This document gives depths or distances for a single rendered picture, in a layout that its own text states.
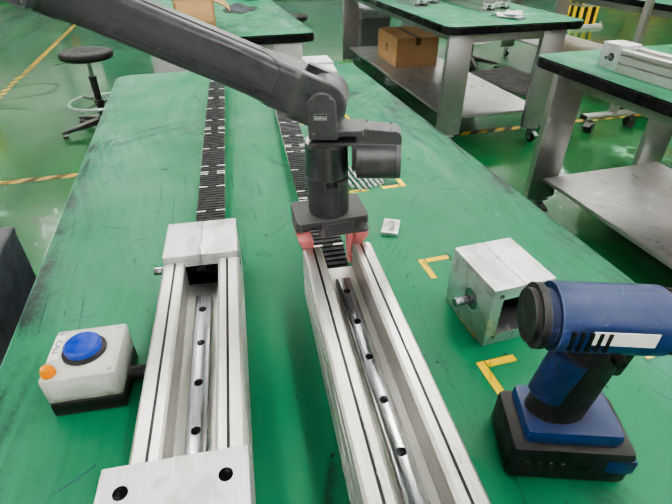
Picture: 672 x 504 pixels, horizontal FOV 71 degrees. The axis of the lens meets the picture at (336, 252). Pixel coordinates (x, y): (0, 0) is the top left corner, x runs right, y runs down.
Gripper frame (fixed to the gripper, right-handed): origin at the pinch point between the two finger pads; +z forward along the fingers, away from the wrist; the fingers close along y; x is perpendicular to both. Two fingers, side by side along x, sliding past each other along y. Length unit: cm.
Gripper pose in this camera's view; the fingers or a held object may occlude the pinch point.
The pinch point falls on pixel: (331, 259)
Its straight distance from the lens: 72.6
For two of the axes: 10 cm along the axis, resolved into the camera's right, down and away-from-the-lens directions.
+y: 9.7, -1.6, 1.7
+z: 0.3, 8.1, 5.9
